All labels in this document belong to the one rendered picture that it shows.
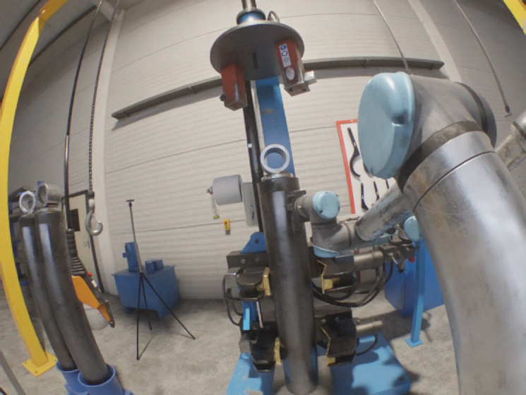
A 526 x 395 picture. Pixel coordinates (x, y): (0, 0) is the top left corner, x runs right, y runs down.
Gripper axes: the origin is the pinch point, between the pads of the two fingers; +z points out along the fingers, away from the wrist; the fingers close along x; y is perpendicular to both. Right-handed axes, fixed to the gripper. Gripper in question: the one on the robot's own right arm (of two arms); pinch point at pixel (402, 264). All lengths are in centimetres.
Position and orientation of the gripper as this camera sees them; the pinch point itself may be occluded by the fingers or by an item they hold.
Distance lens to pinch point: 121.4
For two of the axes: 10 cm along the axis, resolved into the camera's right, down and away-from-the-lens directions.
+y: 9.8, -1.4, -1.2
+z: 1.7, 9.4, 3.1
